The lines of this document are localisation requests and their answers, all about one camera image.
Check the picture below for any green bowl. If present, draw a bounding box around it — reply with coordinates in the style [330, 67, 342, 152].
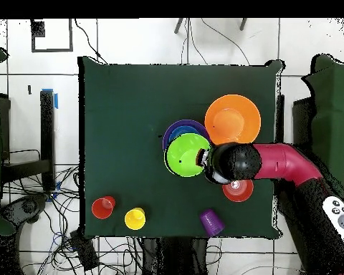
[163, 132, 213, 178]

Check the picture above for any small blue bowl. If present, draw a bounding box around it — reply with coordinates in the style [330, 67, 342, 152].
[168, 125, 201, 142]

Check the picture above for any purple bowl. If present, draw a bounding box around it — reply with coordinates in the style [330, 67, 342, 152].
[162, 119, 211, 151]

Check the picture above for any purple cup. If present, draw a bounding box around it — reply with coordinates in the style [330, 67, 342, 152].
[199, 208, 226, 238]

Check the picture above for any large orange bowl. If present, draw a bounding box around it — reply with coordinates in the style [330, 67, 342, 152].
[204, 94, 262, 146]

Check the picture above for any small red bowl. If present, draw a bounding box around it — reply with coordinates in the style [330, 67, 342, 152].
[221, 179, 254, 203]

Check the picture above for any dark green tablecloth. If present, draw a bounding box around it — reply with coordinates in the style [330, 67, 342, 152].
[77, 56, 285, 240]

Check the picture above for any red orange cup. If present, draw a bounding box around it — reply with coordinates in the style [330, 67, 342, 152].
[91, 196, 116, 221]

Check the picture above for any black power strip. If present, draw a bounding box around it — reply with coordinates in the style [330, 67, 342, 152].
[70, 228, 100, 271]

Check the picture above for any black metal stand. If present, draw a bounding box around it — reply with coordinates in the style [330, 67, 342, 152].
[1, 89, 58, 193]

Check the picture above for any gray black chair base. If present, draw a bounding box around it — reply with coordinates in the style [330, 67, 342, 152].
[1, 193, 51, 230]

